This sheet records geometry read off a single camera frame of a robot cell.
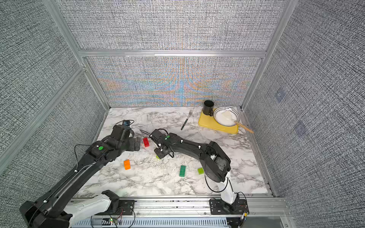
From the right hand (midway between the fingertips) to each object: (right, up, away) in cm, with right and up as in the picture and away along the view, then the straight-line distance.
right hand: (161, 148), depth 88 cm
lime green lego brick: (+24, -13, -2) cm, 28 cm away
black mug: (+33, +27, +22) cm, 48 cm away
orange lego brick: (-21, -10, 0) cm, 23 cm away
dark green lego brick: (+13, -13, -2) cm, 19 cm away
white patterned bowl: (+47, +20, +22) cm, 56 cm away
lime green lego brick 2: (0, -3, -10) cm, 11 cm away
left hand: (-13, +8, -12) cm, 19 cm away
